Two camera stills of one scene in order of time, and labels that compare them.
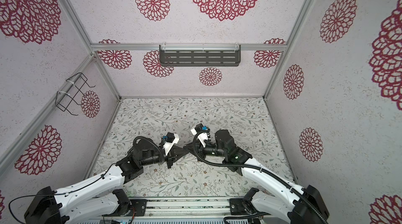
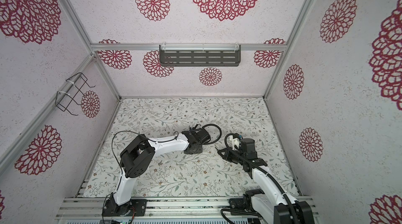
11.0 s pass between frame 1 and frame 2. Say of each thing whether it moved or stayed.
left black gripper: moved
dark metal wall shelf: stayed
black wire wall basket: stayed
